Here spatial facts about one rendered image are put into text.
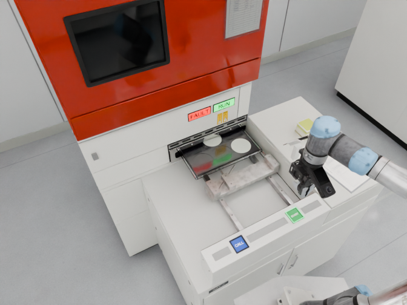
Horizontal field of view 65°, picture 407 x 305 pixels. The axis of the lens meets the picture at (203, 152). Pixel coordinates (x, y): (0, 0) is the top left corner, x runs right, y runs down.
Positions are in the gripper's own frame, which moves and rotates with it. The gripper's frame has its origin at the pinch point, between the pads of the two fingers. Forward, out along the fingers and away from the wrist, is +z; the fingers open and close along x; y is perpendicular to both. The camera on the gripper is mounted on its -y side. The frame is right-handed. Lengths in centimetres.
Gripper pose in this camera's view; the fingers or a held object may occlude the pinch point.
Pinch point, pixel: (304, 196)
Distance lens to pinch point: 122.8
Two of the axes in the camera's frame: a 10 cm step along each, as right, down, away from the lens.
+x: -8.8, 3.6, -3.0
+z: 0.1, 6.5, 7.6
